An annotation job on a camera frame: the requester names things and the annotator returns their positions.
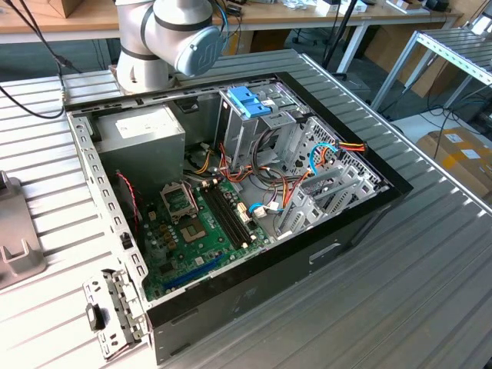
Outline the green motherboard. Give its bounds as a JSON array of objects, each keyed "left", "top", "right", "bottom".
[{"left": 140, "top": 178, "right": 270, "bottom": 303}]

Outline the black case fan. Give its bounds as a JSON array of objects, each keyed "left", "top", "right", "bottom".
[{"left": 114, "top": 172, "right": 145, "bottom": 236}]

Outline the blue expansion slot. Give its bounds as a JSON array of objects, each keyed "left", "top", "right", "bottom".
[{"left": 163, "top": 251, "right": 226, "bottom": 291}]

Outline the metal card retention bracket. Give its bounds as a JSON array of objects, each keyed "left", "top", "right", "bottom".
[{"left": 82, "top": 268, "right": 151, "bottom": 361}]

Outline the black open PC case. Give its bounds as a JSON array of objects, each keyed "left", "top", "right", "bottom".
[{"left": 63, "top": 71, "right": 415, "bottom": 366}]

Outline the black RAM slot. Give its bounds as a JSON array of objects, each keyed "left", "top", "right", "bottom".
[
  {"left": 201, "top": 187, "right": 242, "bottom": 251},
  {"left": 215, "top": 181, "right": 256, "bottom": 242},
  {"left": 206, "top": 185, "right": 247, "bottom": 248},
  {"left": 211, "top": 183, "right": 251, "bottom": 245}
]

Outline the blue plastic drive bracket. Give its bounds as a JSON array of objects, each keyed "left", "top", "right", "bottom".
[{"left": 226, "top": 86, "right": 274, "bottom": 121}]

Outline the metal drive cage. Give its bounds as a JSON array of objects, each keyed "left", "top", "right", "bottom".
[{"left": 213, "top": 82, "right": 313, "bottom": 174}]

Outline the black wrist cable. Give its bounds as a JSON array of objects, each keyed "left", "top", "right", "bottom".
[{"left": 17, "top": 0, "right": 84, "bottom": 75}]

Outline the blue wire with white plug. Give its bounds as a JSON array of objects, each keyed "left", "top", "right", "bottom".
[{"left": 248, "top": 202, "right": 284, "bottom": 221}]

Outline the grey parts rack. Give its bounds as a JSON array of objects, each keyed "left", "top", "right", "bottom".
[{"left": 0, "top": 171, "right": 49, "bottom": 291}]

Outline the black cable with metal plug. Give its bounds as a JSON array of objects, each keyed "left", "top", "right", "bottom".
[{"left": 0, "top": 75, "right": 69, "bottom": 120}]

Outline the metal socket cover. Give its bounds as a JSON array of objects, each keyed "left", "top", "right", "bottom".
[{"left": 159, "top": 182, "right": 201, "bottom": 224}]

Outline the blue data wire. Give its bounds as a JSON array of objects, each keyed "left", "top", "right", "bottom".
[{"left": 307, "top": 141, "right": 343, "bottom": 180}]

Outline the red twisted fan wire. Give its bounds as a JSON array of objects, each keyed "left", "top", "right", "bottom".
[{"left": 115, "top": 171, "right": 142, "bottom": 234}]

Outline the metal disk bay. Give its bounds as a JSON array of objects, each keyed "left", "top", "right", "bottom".
[{"left": 274, "top": 163, "right": 391, "bottom": 242}]

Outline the wooden desk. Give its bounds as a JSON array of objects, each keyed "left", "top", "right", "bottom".
[{"left": 0, "top": 0, "right": 466, "bottom": 74}]

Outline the small cardboard box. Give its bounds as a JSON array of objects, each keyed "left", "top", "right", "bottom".
[{"left": 45, "top": 0, "right": 84, "bottom": 18}]

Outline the orange wire bundle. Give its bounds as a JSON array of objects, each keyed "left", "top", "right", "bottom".
[{"left": 184, "top": 141, "right": 313, "bottom": 217}]

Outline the black plastic clip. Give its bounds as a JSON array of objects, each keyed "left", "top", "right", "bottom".
[{"left": 86, "top": 302, "right": 108, "bottom": 332}]

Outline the grey power supply unit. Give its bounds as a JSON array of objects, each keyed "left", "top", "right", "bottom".
[{"left": 91, "top": 104, "right": 188, "bottom": 201}]

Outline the CPU socket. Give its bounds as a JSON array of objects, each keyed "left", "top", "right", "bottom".
[{"left": 179, "top": 221, "right": 211, "bottom": 245}]

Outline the large cardboard box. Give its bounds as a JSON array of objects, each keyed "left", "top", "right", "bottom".
[{"left": 417, "top": 128, "right": 492, "bottom": 201}]

